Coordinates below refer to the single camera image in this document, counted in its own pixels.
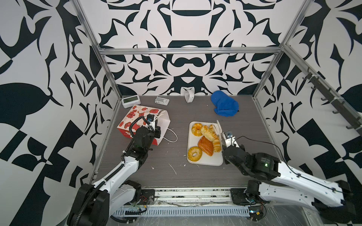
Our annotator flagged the pale twisted fake bread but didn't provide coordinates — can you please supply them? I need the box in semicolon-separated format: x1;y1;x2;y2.
200;124;218;142

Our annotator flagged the brown triangular fake pastry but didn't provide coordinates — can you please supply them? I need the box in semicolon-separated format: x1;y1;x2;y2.
198;136;214;156

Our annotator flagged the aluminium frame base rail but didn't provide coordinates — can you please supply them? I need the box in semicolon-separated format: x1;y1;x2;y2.
69;185;314;218

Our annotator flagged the yellow fake donut ring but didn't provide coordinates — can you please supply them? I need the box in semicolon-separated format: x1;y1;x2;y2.
187;146;203;163

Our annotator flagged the yellow fake bread bun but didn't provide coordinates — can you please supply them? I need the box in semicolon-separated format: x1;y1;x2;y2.
191;123;203;137

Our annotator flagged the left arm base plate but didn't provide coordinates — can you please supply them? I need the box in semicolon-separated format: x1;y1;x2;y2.
114;188;156;206

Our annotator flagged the grey wall hook rail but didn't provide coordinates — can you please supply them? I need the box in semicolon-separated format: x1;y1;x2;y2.
303;67;362;136

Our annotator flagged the red white paper bag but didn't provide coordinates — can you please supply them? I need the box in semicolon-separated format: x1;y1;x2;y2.
117;105;171;146

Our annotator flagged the white plastic tray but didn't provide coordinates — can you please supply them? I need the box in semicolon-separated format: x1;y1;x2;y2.
186;121;223;166

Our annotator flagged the blue cap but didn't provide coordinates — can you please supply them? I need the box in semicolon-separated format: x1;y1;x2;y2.
211;90;239;117

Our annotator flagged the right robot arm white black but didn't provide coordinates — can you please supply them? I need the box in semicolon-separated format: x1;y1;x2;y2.
222;145;356;224

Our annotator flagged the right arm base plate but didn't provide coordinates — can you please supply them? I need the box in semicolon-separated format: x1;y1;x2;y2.
230;188;269;205

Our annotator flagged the black corrugated cable hose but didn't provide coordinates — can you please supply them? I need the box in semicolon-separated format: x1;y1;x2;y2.
72;115;155;226

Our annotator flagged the white digital clock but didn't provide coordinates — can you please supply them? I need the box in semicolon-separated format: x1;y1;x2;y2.
121;95;141;109

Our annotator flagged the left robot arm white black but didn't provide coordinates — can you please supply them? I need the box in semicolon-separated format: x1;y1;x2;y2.
67;126;161;226

